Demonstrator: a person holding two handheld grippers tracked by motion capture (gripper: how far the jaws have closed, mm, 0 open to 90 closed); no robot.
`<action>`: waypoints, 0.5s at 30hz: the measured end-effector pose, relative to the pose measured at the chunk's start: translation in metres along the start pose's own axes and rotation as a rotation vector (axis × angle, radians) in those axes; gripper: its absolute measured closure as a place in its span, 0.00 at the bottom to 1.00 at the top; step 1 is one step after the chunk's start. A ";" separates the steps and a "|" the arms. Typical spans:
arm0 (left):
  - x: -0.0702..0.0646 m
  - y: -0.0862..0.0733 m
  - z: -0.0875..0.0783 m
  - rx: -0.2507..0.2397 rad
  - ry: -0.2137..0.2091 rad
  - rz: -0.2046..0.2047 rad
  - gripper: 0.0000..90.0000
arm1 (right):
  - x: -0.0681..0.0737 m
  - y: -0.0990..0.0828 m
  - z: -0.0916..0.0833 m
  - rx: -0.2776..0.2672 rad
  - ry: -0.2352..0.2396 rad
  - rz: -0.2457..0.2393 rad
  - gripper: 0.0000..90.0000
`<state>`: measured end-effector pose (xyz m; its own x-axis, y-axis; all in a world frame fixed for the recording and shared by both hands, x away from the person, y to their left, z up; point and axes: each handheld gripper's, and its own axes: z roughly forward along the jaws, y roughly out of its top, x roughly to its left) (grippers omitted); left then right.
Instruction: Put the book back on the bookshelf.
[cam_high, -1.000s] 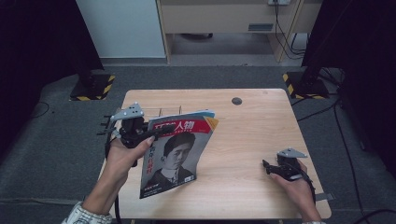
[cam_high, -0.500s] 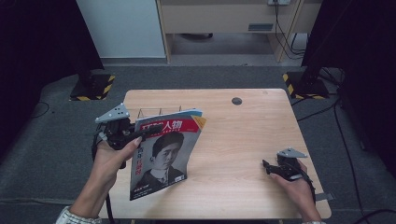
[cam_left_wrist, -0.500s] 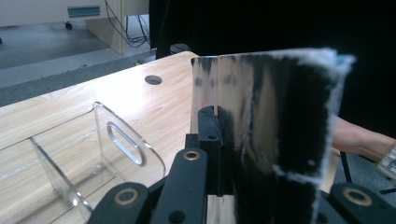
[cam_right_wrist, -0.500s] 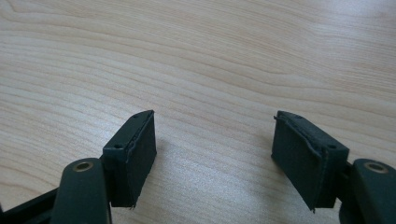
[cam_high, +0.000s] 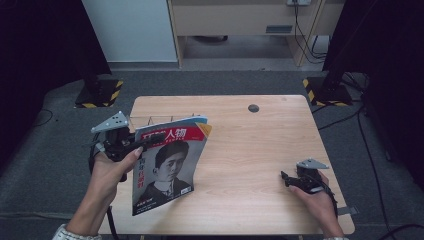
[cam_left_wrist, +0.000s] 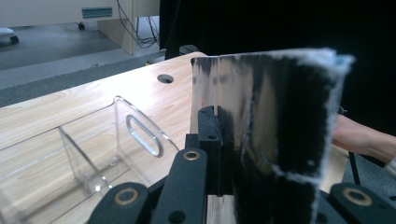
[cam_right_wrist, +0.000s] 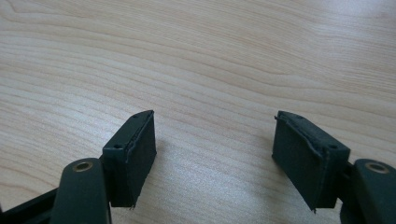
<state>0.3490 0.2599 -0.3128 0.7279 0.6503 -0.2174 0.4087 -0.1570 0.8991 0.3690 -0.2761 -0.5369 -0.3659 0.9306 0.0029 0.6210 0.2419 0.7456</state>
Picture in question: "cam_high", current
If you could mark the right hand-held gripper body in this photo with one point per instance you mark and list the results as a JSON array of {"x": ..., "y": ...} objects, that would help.
[{"x": 310, "y": 178}]

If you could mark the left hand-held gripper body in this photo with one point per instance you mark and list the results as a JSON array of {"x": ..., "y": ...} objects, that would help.
[{"x": 115, "y": 140}]

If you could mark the clear acrylic divided organizer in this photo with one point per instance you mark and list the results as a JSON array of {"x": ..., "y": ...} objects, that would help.
[{"x": 151, "y": 119}]

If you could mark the magazine with portrait cover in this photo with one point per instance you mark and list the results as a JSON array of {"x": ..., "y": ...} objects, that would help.
[{"x": 166, "y": 163}]

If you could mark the person's right hand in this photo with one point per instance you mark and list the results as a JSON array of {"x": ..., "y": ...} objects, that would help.
[{"x": 316, "y": 203}]

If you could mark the person's left hand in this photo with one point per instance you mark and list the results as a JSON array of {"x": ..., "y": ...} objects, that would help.
[{"x": 110, "y": 176}]

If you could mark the black stand with striped base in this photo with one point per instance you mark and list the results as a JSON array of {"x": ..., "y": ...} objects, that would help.
[
  {"x": 98, "y": 93},
  {"x": 328, "y": 91}
]

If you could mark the round grey table grommet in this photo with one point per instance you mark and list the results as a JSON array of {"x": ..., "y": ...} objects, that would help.
[{"x": 253, "y": 108}]

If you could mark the checkered shirt sleeve cuff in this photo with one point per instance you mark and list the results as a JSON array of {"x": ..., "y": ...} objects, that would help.
[{"x": 71, "y": 234}]

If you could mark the black curtain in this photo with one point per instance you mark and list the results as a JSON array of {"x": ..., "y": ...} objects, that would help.
[
  {"x": 390, "y": 83},
  {"x": 40, "y": 60}
]

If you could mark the white cabinet panel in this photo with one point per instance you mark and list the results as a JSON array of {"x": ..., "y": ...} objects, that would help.
[{"x": 133, "y": 30}]

